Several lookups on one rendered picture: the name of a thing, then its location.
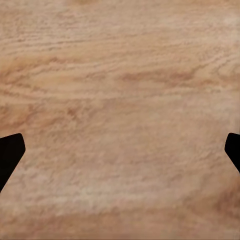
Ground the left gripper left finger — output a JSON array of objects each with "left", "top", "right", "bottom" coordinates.
[{"left": 0, "top": 133, "right": 26, "bottom": 192}]

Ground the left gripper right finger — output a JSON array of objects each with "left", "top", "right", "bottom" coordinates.
[{"left": 224, "top": 132, "right": 240, "bottom": 172}]

